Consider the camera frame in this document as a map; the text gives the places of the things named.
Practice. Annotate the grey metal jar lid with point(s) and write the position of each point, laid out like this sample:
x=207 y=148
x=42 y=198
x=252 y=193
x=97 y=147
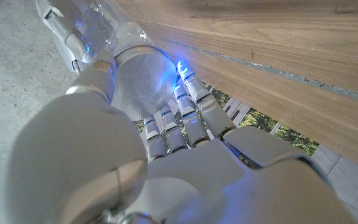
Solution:
x=141 y=81

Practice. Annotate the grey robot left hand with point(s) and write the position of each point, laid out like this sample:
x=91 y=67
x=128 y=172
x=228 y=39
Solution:
x=73 y=155

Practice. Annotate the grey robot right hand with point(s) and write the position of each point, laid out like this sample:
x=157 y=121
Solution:
x=64 y=34

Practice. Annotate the clear plastic jar base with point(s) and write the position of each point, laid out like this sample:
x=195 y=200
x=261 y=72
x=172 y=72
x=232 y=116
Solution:
x=117 y=28

